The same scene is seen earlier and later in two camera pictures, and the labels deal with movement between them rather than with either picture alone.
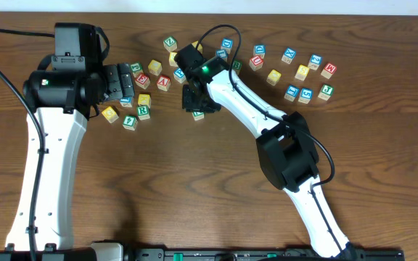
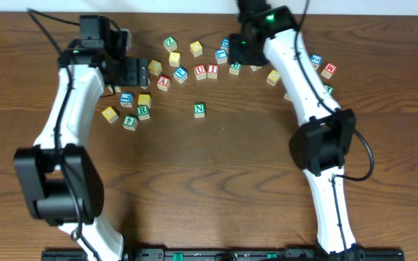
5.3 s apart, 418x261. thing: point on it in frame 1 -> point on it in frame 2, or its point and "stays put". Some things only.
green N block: [198, 115] stays put
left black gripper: [112, 82] -> [136, 71]
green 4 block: [130, 122] stays put
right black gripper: [193, 98] -> [241, 54]
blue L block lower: [126, 101] stays put
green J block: [326, 92] stays put
